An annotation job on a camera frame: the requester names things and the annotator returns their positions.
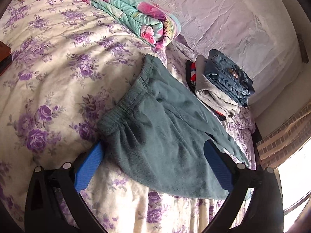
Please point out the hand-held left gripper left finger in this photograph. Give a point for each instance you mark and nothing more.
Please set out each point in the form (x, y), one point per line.
(88, 168)

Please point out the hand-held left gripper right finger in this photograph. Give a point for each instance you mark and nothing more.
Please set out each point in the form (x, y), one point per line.
(218, 167)

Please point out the dark wooden furniture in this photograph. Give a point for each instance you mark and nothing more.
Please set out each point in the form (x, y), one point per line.
(4, 58)

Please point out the window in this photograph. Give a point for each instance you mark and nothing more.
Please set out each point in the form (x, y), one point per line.
(296, 179)

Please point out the folded grey sweatpants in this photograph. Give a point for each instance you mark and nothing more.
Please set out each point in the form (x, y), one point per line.
(211, 94)

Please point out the teal fleece pants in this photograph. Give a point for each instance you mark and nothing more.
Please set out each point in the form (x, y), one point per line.
(167, 136)

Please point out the checkered curtain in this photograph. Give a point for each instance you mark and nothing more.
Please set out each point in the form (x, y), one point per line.
(281, 136)

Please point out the purple floral bed cover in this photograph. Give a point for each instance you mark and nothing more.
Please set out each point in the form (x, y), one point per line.
(60, 77)

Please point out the folded blue jeans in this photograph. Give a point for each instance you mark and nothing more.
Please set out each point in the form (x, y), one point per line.
(230, 77)

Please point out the folded floral quilt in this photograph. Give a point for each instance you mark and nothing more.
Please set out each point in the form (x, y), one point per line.
(131, 12)

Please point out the folded black pants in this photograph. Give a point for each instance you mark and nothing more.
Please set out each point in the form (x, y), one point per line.
(188, 69)

